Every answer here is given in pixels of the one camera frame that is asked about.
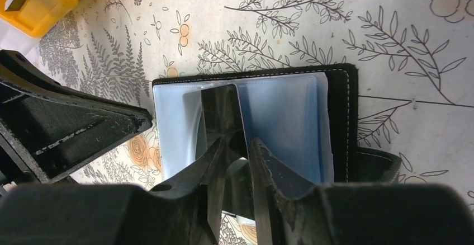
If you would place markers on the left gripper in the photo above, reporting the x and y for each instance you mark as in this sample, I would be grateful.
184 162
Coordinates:
49 131

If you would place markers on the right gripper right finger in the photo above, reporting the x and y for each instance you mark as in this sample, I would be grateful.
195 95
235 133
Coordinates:
291 210

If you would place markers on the orange bin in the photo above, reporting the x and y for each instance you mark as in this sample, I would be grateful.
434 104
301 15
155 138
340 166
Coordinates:
37 17

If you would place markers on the black leather card holder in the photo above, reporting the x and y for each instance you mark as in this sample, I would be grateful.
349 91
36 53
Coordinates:
306 116

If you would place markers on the floral table mat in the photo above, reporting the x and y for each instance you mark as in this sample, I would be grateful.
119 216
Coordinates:
414 60

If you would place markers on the white plastic bin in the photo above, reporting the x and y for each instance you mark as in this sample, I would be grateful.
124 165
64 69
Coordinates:
14 39

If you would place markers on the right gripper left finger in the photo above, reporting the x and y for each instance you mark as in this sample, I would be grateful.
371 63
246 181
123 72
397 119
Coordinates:
184 209

